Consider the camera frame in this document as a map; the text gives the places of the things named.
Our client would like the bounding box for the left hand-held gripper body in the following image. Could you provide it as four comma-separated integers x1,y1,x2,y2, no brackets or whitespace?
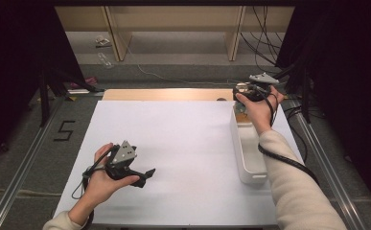
104,140,139,181

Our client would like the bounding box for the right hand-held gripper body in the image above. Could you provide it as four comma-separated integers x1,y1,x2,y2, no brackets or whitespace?
232,72,280,104

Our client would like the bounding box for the white plastic storage box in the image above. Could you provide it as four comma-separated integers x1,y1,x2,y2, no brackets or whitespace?
229,102,269,186

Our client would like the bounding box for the person's right hand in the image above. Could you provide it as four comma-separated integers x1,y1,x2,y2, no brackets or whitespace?
235,85,286,136

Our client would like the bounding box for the person's left hand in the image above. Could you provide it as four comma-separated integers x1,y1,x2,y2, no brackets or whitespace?
82,142,141,214

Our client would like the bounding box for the white table board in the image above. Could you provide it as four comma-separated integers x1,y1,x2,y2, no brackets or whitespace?
53,100,306,226

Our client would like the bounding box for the black metal stand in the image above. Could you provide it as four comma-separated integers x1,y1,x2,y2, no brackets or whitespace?
273,61,313,125

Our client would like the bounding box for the pink cloth item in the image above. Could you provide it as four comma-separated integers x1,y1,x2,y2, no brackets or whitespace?
69,76,99,91

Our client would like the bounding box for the black curtain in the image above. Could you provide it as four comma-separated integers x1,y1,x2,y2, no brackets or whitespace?
0,0,87,169
274,0,371,219

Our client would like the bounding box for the clear plastic bottle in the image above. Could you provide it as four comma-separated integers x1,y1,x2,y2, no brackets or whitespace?
97,52,115,70

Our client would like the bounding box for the black tripod stand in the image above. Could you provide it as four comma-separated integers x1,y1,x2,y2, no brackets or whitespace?
36,63,106,128

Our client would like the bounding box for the light wooden shelf unit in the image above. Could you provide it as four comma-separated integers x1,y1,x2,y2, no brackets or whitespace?
55,5,295,62

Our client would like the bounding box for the bundle of black cables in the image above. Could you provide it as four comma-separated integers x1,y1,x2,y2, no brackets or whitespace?
239,5,290,75

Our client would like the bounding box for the aluminium floor rail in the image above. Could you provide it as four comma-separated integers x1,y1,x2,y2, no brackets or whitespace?
0,95,63,230
288,99,367,230

